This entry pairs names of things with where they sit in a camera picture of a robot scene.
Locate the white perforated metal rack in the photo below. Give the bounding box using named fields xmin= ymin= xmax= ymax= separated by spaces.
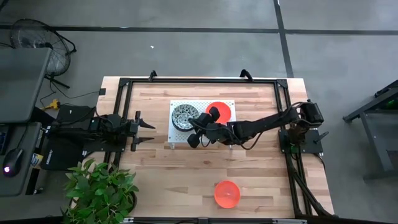
xmin=167 ymin=99 xmax=239 ymax=149

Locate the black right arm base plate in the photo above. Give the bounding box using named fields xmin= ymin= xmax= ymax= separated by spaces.
xmin=278 ymin=129 xmax=330 ymax=156

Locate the green leafy potted plant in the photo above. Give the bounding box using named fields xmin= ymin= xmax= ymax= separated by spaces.
xmin=58 ymin=158 xmax=140 ymax=224

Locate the black floor cable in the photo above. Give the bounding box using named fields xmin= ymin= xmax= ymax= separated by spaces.
xmin=39 ymin=81 xmax=100 ymax=108

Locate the black aluminium extrusion frame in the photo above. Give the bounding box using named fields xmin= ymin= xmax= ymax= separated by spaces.
xmin=104 ymin=77 xmax=336 ymax=220

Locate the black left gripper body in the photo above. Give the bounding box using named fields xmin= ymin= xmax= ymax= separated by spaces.
xmin=129 ymin=111 xmax=142 ymax=152

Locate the black floor fan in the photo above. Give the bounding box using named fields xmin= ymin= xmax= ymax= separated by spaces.
xmin=10 ymin=18 xmax=77 ymax=90

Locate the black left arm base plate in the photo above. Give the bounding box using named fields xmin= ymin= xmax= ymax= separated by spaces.
xmin=82 ymin=136 xmax=127 ymax=153

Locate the yellow power plug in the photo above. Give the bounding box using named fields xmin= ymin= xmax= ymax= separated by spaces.
xmin=39 ymin=98 xmax=60 ymax=111

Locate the black computer mouse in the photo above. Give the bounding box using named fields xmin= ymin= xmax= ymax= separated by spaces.
xmin=2 ymin=148 xmax=24 ymax=178

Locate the grey desk surface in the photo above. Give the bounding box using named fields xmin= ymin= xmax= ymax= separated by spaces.
xmin=0 ymin=121 xmax=42 ymax=197

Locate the black Trossen control box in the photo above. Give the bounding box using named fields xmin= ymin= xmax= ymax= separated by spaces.
xmin=40 ymin=136 xmax=85 ymax=171

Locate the grey metal stand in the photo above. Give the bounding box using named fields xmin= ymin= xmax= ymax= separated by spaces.
xmin=341 ymin=80 xmax=398 ymax=181

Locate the orange plastic mini bowl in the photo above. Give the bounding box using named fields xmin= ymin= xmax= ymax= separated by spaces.
xmin=205 ymin=101 xmax=233 ymax=126
xmin=213 ymin=180 xmax=241 ymax=209

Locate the grey desk panel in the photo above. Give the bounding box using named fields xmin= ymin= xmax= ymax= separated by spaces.
xmin=0 ymin=47 xmax=53 ymax=124

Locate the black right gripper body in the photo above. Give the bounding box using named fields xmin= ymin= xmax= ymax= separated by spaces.
xmin=187 ymin=106 xmax=233 ymax=149

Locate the flat black box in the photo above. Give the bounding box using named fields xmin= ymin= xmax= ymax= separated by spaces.
xmin=58 ymin=104 xmax=96 ymax=123

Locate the yellow labelled packet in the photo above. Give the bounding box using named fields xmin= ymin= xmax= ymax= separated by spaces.
xmin=30 ymin=152 xmax=44 ymax=169

